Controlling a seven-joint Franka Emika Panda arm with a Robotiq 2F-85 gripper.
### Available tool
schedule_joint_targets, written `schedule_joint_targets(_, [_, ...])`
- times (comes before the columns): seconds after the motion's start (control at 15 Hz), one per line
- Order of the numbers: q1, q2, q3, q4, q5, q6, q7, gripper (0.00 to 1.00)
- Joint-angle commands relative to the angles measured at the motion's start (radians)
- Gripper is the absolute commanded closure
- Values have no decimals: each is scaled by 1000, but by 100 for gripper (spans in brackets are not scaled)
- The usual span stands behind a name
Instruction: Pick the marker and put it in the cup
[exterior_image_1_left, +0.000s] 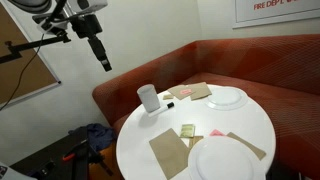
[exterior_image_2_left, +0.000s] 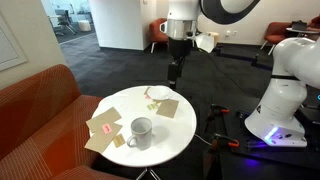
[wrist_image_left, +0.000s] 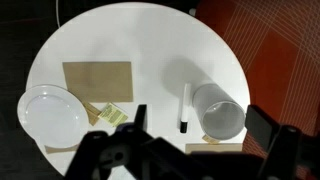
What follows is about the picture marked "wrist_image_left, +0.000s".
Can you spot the large brown paper napkin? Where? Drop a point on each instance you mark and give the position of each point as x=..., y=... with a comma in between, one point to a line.
x=99, y=81

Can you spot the tan sugar packet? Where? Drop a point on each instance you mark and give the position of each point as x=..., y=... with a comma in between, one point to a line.
x=210, y=140

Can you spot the yellow green sugar packet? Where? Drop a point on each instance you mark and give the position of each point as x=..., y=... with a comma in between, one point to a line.
x=113, y=115

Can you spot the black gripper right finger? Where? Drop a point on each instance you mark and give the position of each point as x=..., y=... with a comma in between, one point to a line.
x=261, y=131

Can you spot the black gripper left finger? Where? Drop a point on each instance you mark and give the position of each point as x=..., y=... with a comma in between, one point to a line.
x=141, y=117

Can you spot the round white table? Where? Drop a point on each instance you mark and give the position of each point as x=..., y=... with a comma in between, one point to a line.
x=166, y=49

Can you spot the white ceramic plate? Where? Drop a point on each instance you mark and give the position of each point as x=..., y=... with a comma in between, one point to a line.
x=52, y=116

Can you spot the white marker with black cap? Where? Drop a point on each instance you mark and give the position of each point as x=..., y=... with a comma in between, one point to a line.
x=185, y=108

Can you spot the red orange sofa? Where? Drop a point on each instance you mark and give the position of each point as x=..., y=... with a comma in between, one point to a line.
x=277, y=43

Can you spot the white ceramic mug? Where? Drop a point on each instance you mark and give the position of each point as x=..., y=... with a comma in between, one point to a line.
x=219, y=115

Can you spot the brown sugar packet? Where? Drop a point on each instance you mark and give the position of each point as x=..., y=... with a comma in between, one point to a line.
x=93, y=113

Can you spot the brown napkin under plate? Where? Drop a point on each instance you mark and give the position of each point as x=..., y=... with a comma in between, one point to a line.
x=51, y=150

